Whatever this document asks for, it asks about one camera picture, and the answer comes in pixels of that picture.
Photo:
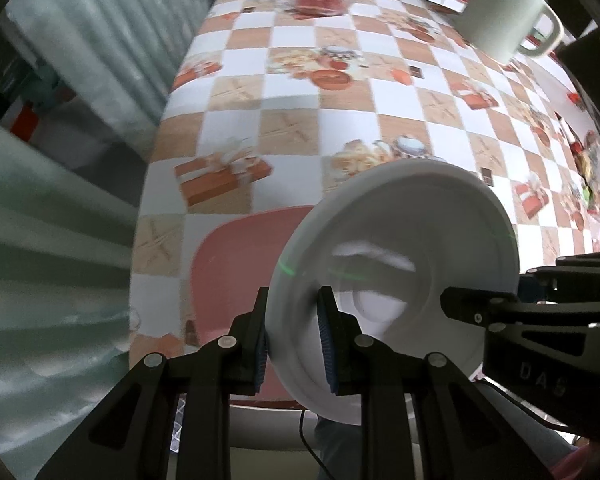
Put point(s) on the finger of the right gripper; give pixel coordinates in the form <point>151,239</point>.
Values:
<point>480,304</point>
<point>569,271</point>

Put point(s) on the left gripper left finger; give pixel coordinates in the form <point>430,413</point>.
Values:
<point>128,435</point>

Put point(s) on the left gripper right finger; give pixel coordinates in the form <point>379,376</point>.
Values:
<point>420,418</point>

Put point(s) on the white foam bowl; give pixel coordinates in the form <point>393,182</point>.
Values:
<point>388,242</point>

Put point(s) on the pink square plate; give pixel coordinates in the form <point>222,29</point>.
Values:
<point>230,266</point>

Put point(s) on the checkered blue cloth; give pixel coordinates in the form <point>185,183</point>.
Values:
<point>177,425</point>

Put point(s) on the red snack tray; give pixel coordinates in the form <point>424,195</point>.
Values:
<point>586,191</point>

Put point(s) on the pale green curtain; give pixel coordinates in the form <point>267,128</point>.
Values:
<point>65,243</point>

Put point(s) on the pale green electric kettle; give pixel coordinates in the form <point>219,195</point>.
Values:
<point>498,28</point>

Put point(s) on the checkered plastic tablecloth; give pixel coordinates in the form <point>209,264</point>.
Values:
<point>271,110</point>

